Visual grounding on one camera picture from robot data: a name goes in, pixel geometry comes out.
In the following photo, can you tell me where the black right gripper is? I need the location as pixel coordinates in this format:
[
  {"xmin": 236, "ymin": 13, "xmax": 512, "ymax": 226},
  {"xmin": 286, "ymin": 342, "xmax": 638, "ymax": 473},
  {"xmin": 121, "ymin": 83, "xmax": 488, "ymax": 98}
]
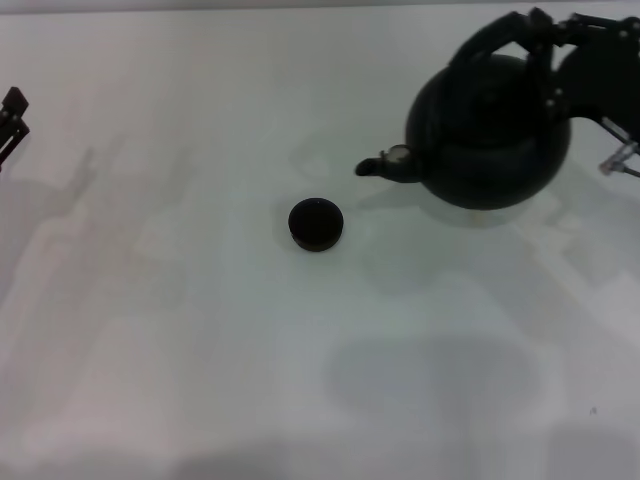
[{"xmin": 523, "ymin": 6, "xmax": 640, "ymax": 135}]

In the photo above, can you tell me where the black round teapot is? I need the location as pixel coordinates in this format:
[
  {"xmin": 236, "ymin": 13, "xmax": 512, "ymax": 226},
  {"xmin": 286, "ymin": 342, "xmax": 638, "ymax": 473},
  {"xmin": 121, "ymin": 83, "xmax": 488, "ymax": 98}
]
[{"xmin": 354, "ymin": 11, "xmax": 573, "ymax": 212}]

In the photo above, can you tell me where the dark brown teacup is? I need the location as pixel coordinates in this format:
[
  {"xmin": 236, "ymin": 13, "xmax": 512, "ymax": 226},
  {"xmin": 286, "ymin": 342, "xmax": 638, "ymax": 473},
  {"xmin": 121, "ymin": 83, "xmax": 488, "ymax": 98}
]
[{"xmin": 287, "ymin": 197, "xmax": 346, "ymax": 254}]

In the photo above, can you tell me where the black cable with clear plug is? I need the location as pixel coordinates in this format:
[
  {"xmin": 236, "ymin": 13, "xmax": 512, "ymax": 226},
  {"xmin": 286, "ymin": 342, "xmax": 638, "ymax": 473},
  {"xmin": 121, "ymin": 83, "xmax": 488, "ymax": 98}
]
[{"xmin": 598, "ymin": 116, "xmax": 640, "ymax": 180}]

